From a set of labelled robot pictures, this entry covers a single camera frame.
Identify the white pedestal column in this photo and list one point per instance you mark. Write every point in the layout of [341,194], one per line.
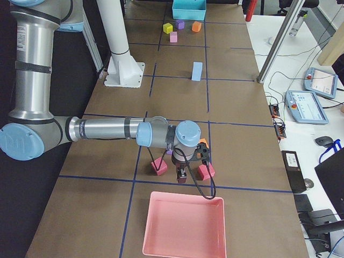
[123,70]

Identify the yellow-green foam block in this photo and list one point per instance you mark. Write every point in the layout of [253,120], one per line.
[167,28]

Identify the far teach pendant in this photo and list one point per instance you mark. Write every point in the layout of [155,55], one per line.
[321,82]

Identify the pink foam block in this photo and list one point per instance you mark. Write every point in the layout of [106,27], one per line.
[173,37]

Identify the black computer mouse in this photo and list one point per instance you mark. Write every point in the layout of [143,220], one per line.
[324,141]

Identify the crimson foam block far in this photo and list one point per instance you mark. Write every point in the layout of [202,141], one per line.
[204,173]

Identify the red cylinder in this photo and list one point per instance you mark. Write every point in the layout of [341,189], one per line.
[250,10]

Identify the orange foam block left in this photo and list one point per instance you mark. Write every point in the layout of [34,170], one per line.
[196,26]

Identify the teach pendant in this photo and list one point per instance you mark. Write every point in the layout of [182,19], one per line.
[321,82]
[305,107]

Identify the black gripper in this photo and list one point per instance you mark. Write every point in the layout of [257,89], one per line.
[179,164]

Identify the teal plastic bin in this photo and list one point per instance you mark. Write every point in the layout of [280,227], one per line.
[189,9]

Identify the purple foam block left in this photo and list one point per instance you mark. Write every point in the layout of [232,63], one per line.
[180,24]

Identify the pink plastic tray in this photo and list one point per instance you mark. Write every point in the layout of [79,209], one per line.
[181,225]

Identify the light blue block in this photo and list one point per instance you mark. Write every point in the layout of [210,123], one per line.
[197,67]
[196,75]

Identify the near teach pendant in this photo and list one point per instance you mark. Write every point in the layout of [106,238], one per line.
[305,107]

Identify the crimson foam block near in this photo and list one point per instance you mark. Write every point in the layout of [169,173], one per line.
[159,166]

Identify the clear water bottle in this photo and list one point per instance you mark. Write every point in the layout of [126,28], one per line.
[298,22]

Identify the crimson foam block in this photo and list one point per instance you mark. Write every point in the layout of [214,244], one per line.
[159,166]
[204,173]

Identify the aluminium frame post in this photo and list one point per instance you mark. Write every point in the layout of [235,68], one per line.
[286,26]

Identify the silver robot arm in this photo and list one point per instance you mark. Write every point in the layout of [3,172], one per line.
[33,130]

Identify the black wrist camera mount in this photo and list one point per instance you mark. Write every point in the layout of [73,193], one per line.
[195,158]

